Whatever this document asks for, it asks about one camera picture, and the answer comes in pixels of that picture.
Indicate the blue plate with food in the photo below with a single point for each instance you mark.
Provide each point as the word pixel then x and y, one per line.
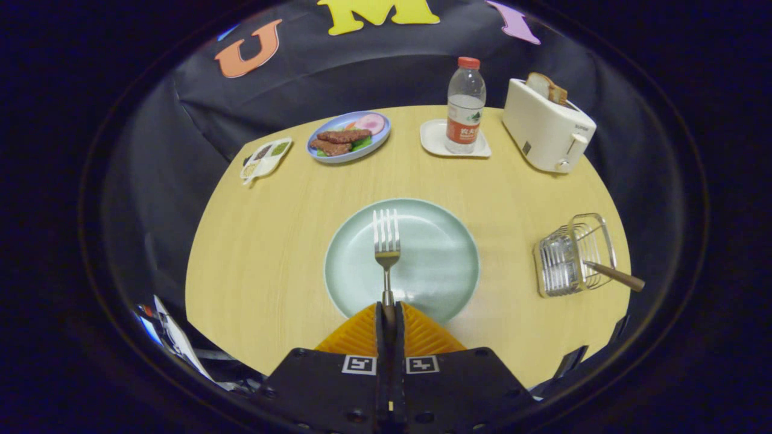
pixel 377 144

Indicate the white divided sauce dish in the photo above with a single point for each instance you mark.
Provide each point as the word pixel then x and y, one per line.
pixel 265 160

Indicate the pink ham slice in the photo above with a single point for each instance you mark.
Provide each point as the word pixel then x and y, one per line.
pixel 370 123

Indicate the white toaster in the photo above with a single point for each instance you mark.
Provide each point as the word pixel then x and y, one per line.
pixel 543 129

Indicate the clear water bottle red cap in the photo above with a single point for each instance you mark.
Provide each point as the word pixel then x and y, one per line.
pixel 464 114

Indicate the light green plate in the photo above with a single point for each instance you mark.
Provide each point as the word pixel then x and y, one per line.
pixel 434 259

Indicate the green lettuce leaf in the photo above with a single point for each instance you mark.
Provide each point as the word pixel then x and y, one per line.
pixel 362 143

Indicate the white square coaster tray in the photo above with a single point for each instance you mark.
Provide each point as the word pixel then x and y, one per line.
pixel 433 137

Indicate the toast bread slice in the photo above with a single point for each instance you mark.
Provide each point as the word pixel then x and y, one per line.
pixel 559 94
pixel 538 84

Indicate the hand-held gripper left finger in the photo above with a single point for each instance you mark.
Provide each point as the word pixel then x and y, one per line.
pixel 325 389

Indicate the brown meat patty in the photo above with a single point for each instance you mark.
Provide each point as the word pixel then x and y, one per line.
pixel 344 136
pixel 330 147

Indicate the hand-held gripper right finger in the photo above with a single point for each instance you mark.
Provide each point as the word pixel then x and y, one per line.
pixel 461 389

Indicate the white paper sheet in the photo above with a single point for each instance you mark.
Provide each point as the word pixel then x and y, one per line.
pixel 178 337

